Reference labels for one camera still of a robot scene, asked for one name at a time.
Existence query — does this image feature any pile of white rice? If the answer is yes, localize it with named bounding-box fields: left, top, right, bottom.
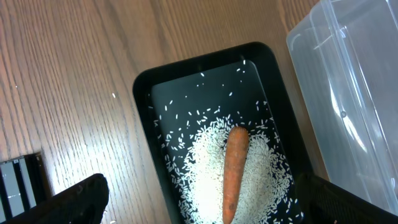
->
left=181, top=118, right=303, bottom=223

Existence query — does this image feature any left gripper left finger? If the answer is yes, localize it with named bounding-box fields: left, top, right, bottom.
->
left=7, top=174, right=109, bottom=224

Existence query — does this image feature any clear plastic bin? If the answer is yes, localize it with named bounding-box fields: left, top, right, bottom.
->
left=287, top=0, right=397, bottom=214

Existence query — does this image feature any orange carrot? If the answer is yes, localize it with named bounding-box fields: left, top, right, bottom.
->
left=222, top=126, right=249, bottom=224

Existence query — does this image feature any black waste tray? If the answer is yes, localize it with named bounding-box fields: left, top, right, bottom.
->
left=132, top=42, right=312, bottom=223

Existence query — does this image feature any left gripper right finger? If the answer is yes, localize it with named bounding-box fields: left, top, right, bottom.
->
left=295, top=173, right=397, bottom=224

